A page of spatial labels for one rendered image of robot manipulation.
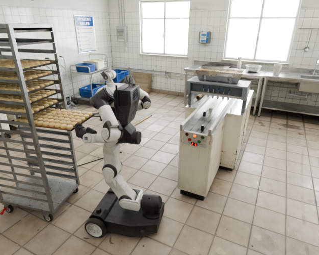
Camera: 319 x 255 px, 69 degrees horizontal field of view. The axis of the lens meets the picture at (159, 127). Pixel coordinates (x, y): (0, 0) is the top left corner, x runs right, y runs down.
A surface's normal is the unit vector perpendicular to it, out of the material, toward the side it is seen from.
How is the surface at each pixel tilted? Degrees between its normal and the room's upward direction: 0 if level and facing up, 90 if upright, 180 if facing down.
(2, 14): 90
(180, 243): 0
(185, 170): 90
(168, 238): 0
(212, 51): 90
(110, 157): 90
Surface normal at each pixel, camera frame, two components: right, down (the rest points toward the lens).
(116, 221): 0.00, -0.91
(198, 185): -0.43, 0.36
